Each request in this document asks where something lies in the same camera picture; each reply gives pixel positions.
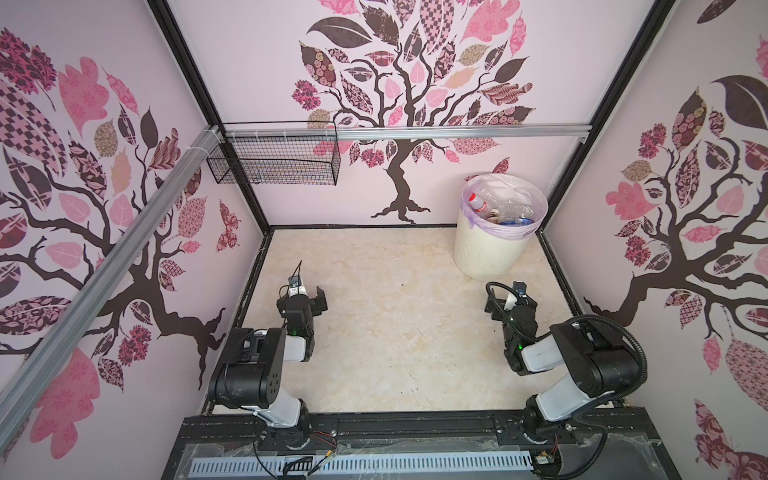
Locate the clear bottle blue label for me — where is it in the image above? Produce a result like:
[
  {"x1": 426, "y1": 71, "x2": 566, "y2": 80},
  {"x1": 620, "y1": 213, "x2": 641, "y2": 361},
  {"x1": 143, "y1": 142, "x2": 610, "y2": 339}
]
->
[{"x1": 500, "y1": 217, "x2": 535, "y2": 226}]

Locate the white bottle red cap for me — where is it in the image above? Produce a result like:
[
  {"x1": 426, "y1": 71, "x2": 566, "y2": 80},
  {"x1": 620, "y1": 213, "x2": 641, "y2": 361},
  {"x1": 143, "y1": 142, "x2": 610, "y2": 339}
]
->
[{"x1": 468, "y1": 193, "x2": 492, "y2": 217}]

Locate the tall clear bottle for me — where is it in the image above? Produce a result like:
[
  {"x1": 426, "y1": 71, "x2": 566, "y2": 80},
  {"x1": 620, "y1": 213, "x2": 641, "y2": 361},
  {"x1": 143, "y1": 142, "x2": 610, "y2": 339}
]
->
[{"x1": 492, "y1": 187, "x2": 536, "y2": 221}]

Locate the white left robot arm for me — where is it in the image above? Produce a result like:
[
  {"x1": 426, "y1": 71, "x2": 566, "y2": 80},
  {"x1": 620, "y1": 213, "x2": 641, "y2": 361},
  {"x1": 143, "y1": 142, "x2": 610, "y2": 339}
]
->
[{"x1": 208, "y1": 286, "x2": 328, "y2": 435}]

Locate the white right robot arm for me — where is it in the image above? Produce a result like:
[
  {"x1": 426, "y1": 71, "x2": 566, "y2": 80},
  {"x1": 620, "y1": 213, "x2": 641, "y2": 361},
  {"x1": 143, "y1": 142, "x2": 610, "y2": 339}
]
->
[{"x1": 484, "y1": 291, "x2": 648, "y2": 443}]

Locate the white bin purple bag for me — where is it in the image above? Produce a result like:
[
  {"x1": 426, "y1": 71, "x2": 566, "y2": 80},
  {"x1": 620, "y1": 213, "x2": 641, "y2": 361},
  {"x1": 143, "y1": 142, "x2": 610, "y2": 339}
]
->
[{"x1": 453, "y1": 173, "x2": 548, "y2": 280}]

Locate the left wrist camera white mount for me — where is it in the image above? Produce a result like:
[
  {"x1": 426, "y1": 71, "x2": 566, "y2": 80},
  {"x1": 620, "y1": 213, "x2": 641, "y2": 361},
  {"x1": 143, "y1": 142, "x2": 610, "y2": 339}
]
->
[{"x1": 287, "y1": 275, "x2": 307, "y2": 297}]

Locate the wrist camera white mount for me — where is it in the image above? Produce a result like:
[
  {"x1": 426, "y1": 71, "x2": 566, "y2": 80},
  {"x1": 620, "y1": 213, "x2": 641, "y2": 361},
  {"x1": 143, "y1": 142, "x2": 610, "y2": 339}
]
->
[
  {"x1": 504, "y1": 281, "x2": 537, "y2": 311},
  {"x1": 287, "y1": 275, "x2": 307, "y2": 297}
]

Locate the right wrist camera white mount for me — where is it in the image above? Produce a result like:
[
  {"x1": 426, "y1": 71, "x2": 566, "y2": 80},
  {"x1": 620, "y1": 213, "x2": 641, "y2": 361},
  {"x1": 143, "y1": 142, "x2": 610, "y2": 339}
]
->
[{"x1": 504, "y1": 281, "x2": 537, "y2": 311}]

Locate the black wire basket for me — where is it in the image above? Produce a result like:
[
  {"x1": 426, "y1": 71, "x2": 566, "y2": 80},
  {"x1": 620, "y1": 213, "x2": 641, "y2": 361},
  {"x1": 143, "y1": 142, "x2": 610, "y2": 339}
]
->
[{"x1": 207, "y1": 120, "x2": 341, "y2": 186}]

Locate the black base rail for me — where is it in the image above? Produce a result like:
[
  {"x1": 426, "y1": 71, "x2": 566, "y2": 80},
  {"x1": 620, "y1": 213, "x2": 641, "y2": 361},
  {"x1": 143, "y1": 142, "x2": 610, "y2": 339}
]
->
[{"x1": 179, "y1": 409, "x2": 655, "y2": 451}]

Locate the black corrugated cable hose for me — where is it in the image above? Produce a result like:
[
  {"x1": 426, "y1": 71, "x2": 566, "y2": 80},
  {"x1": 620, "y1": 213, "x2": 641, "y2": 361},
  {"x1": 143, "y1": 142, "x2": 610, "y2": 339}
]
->
[{"x1": 484, "y1": 280, "x2": 649, "y2": 480}]

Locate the white slotted cable duct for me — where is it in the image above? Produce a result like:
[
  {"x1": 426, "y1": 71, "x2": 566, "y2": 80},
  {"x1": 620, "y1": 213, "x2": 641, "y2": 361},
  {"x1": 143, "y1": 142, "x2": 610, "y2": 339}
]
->
[{"x1": 187, "y1": 451, "x2": 533, "y2": 479}]

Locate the aluminium rail back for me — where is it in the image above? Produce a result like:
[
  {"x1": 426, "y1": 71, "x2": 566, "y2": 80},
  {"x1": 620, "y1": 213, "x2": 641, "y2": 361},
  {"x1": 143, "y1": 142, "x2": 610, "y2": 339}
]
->
[{"x1": 226, "y1": 122, "x2": 592, "y2": 141}]

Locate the aluminium rail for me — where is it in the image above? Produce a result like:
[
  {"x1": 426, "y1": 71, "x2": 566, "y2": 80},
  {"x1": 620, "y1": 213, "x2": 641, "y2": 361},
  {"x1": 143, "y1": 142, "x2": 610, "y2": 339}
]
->
[
  {"x1": 226, "y1": 122, "x2": 592, "y2": 141},
  {"x1": 1, "y1": 125, "x2": 221, "y2": 448}
]

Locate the black right corner post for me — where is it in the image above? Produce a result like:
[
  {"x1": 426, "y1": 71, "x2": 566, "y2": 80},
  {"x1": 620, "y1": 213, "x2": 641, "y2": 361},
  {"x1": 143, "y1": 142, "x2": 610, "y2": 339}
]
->
[{"x1": 541, "y1": 0, "x2": 677, "y2": 231}]

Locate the aluminium rail left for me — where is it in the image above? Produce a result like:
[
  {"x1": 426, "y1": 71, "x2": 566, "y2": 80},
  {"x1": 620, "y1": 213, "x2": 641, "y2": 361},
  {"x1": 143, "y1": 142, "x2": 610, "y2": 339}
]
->
[{"x1": 1, "y1": 125, "x2": 221, "y2": 448}]

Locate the black corner frame post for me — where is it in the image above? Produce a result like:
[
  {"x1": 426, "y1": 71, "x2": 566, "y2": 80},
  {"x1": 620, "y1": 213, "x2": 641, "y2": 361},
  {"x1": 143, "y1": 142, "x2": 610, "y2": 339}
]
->
[{"x1": 147, "y1": 0, "x2": 271, "y2": 236}]

